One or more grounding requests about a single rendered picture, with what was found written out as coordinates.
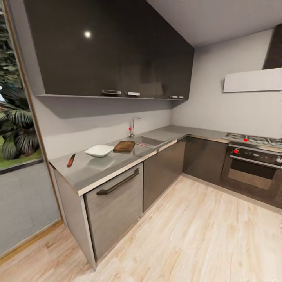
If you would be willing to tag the fixed window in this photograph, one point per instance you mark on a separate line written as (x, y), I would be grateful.
(28, 206)

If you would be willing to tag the cutting board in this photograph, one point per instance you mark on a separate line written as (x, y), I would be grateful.
(124, 146)

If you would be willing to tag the cabinet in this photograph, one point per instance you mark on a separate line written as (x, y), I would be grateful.
(89, 48)
(174, 67)

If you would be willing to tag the bowl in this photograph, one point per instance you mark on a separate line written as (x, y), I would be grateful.
(99, 151)

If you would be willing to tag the drop in sink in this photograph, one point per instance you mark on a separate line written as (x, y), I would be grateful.
(153, 139)

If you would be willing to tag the parer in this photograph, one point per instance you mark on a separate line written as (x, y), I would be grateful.
(71, 160)

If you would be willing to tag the dishwasher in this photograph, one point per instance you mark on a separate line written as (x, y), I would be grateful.
(113, 206)

